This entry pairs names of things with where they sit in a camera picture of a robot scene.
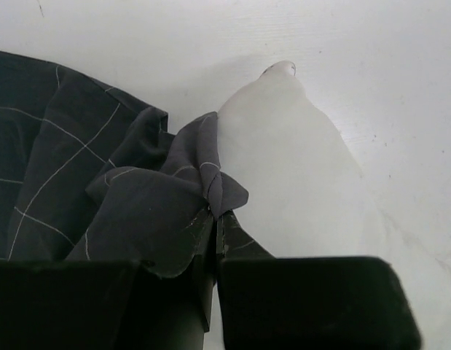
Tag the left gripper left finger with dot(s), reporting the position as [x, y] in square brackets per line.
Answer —
[181, 270]

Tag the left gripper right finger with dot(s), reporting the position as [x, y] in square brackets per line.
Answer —
[232, 241]

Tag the white pillow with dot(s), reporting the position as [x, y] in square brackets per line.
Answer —
[309, 197]

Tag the dark grey checked pillowcase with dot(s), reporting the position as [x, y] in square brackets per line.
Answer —
[90, 173]

